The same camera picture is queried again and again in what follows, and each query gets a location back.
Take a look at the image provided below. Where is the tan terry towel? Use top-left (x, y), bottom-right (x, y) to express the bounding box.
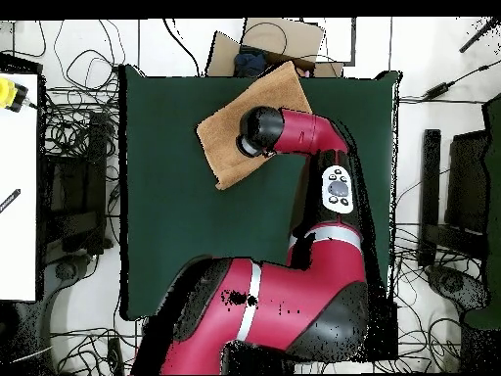
top-left (195, 60), bottom-right (313, 192)

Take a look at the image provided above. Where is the dark green table cloth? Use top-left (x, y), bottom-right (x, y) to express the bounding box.
top-left (118, 64), bottom-right (404, 320)

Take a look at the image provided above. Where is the dark blue garment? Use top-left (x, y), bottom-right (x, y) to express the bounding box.
top-left (233, 48), bottom-right (269, 78)

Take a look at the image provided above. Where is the brown cardboard box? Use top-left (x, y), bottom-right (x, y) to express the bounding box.
top-left (205, 17), bottom-right (345, 78)

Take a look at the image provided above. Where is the black upright bar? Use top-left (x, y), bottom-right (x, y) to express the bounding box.
top-left (417, 128), bottom-right (442, 267)

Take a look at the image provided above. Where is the dark grey stand base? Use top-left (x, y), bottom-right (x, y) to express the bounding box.
top-left (42, 254), bottom-right (92, 299)
top-left (426, 264), bottom-right (490, 312)

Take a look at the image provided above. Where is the black power strip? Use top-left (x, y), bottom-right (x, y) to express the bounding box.
top-left (107, 337), bottom-right (124, 375)

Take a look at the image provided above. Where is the black monitor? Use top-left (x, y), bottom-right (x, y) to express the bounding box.
top-left (445, 130), bottom-right (490, 236)

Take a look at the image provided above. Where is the black power adapter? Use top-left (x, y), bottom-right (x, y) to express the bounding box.
top-left (422, 80), bottom-right (456, 100)

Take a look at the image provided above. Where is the white board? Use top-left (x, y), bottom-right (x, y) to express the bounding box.
top-left (0, 72), bottom-right (39, 302)

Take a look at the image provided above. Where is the black marker pen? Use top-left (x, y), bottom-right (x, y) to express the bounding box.
top-left (0, 188), bottom-right (22, 214)

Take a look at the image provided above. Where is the yellow and black tool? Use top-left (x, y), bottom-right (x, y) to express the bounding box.
top-left (0, 76), bottom-right (29, 114)

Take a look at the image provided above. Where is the thin black rod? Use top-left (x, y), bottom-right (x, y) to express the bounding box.
top-left (458, 17), bottom-right (501, 54)

